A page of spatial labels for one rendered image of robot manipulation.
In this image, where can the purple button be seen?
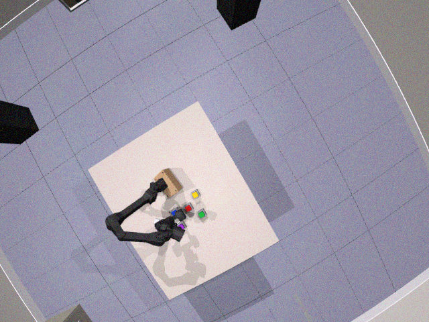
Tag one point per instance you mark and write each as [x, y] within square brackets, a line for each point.
[182, 224]

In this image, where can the green button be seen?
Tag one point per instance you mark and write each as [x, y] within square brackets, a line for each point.
[201, 213]

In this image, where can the yellow button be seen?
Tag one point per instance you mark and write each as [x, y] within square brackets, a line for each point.
[195, 194]

